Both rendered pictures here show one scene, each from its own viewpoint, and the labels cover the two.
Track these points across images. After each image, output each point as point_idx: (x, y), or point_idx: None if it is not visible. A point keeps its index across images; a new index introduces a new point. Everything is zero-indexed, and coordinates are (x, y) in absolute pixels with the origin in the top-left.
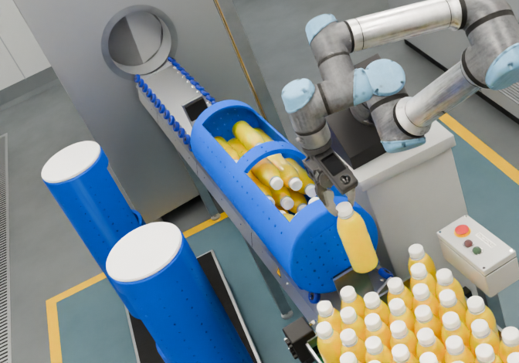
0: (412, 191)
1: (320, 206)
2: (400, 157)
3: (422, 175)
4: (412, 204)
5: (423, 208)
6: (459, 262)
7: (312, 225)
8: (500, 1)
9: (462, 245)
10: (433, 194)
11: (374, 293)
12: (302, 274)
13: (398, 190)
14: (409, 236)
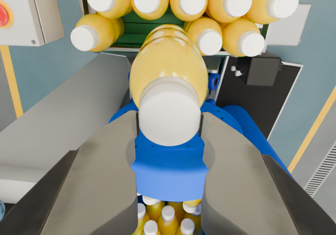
0: (50, 145)
1: (165, 186)
2: (20, 186)
3: (24, 153)
4: (61, 136)
5: (57, 128)
6: None
7: (197, 164)
8: None
9: None
10: (36, 132)
11: (184, 2)
12: (226, 121)
13: (59, 154)
14: (89, 117)
